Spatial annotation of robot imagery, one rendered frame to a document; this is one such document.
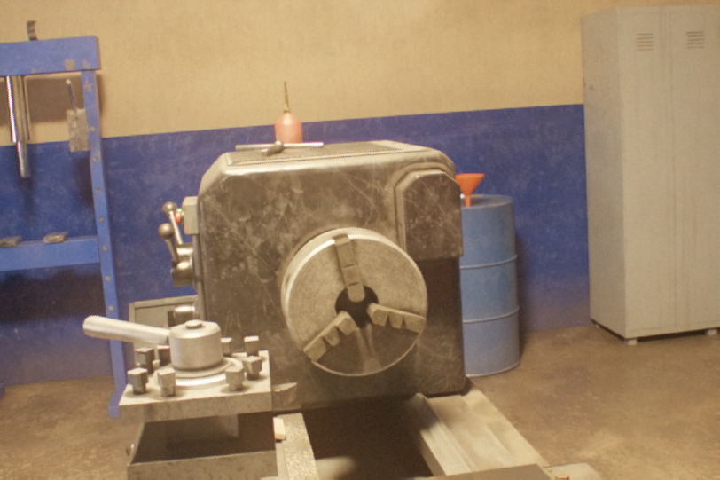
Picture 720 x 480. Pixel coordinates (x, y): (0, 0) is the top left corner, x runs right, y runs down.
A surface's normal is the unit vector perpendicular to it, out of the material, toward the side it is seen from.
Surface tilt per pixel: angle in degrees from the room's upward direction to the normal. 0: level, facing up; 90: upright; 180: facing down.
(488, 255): 90
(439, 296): 90
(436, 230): 90
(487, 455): 0
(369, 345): 90
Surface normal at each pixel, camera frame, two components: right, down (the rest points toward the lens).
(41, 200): 0.15, 0.14
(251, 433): -0.07, -0.99
